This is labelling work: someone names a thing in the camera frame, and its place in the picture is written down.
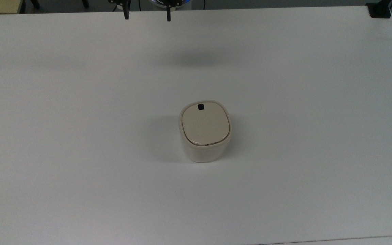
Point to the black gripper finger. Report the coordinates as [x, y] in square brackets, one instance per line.
[168, 13]
[126, 13]

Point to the beige trash bin with lid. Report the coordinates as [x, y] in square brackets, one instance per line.
[205, 127]

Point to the black chair leg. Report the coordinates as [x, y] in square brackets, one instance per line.
[85, 3]
[35, 3]

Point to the black camera stand clamp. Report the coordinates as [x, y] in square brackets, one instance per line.
[379, 10]

